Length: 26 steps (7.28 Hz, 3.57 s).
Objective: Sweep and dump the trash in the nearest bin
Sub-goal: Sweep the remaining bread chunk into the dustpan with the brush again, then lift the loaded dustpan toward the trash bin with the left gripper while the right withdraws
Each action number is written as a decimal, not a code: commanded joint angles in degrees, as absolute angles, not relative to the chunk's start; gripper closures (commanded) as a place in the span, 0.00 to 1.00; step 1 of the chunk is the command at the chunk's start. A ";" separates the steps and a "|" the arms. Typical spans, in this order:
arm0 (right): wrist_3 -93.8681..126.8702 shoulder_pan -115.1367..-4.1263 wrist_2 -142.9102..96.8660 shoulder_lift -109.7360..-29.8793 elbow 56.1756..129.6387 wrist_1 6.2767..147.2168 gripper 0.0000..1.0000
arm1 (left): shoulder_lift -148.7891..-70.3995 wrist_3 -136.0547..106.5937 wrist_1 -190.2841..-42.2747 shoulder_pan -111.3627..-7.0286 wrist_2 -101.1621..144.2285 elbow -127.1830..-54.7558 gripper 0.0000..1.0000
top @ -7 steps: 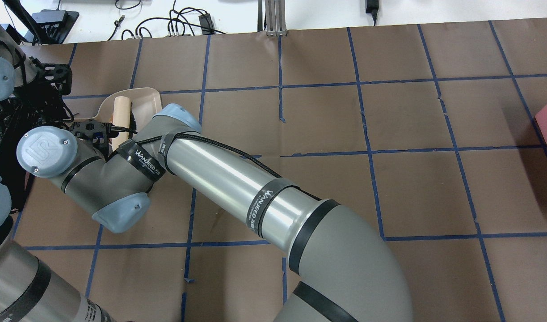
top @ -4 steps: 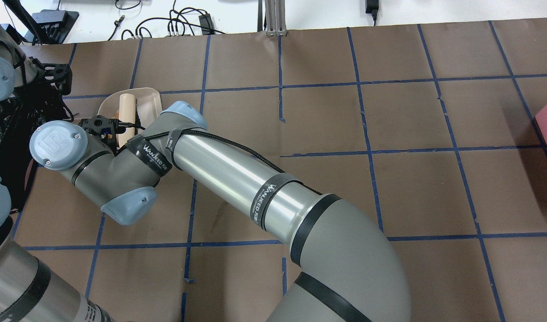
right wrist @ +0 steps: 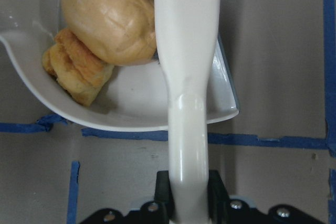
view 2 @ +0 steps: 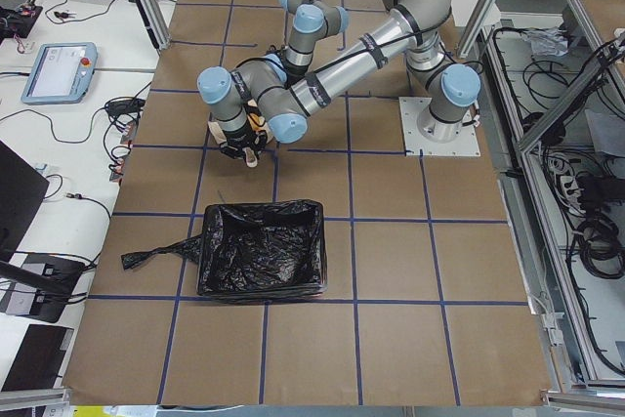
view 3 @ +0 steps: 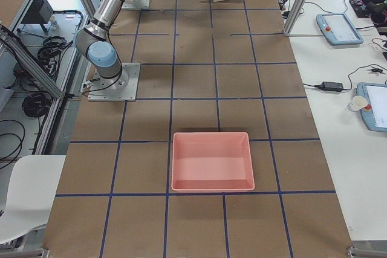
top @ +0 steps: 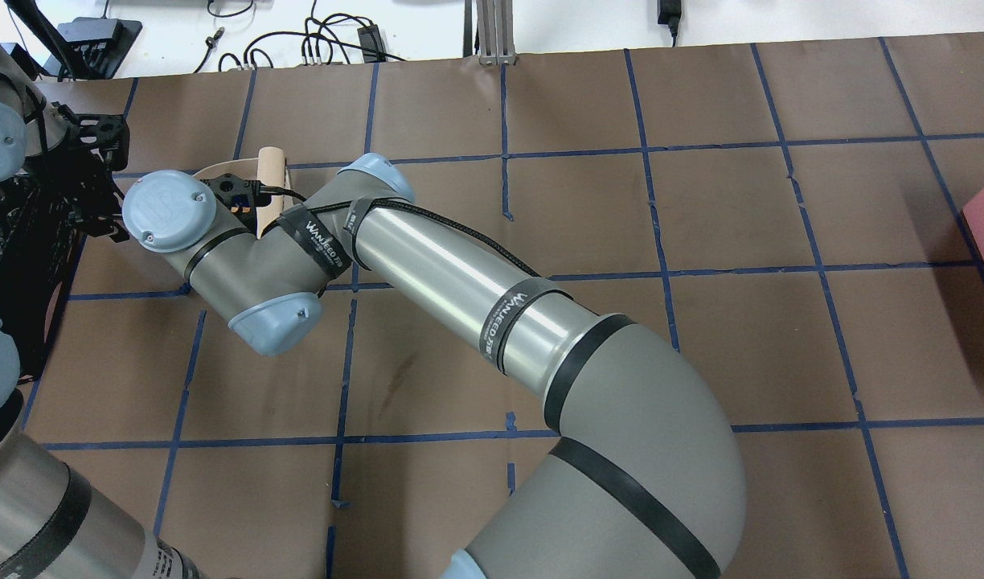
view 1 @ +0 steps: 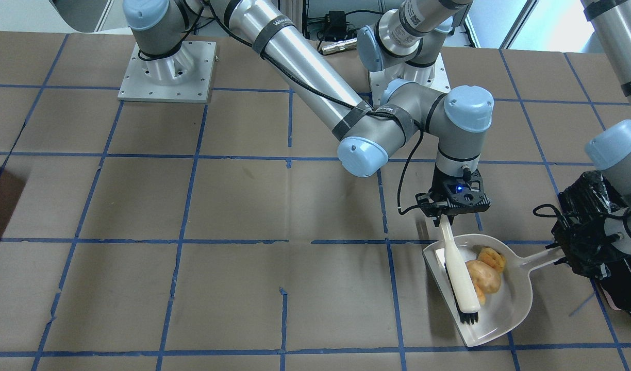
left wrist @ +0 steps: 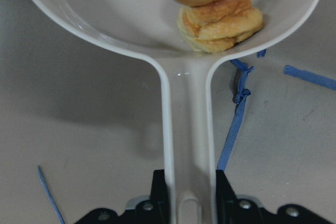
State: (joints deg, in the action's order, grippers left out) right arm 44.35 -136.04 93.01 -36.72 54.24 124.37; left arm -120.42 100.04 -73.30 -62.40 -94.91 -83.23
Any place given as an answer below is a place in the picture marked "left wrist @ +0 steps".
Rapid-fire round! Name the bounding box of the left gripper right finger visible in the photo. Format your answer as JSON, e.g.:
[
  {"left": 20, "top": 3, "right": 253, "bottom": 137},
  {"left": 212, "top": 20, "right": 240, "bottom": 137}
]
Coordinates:
[{"left": 216, "top": 170, "right": 330, "bottom": 223}]

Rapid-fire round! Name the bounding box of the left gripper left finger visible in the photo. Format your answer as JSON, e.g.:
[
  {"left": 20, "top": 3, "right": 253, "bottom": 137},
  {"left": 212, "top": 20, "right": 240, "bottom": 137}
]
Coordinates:
[{"left": 77, "top": 169, "right": 171, "bottom": 223}]

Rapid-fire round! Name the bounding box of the beige plastic dustpan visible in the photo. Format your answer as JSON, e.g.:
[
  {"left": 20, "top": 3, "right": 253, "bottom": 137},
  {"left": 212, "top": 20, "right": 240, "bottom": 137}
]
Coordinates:
[{"left": 32, "top": 0, "right": 319, "bottom": 223}]

